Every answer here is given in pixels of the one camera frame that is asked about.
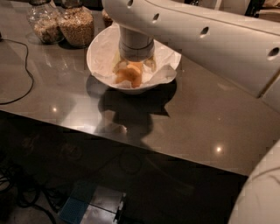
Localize black floor cables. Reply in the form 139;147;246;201
0;151;69;224

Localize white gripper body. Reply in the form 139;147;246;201
119;26;155;62

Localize white paper liner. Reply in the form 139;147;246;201
87;24;179;89

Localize glass jar of dark granola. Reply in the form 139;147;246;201
101;10;113;27

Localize blue and grey floor box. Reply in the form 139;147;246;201
59;181;126;224

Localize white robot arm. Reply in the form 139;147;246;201
102;0;280;224

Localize black cable on table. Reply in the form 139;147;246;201
0;38;35;106

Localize glass jar of grains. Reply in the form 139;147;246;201
59;0;95;48

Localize white ceramic bowl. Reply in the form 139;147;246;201
86;22;182;95

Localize glass jar of oats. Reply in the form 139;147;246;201
26;0;64;45

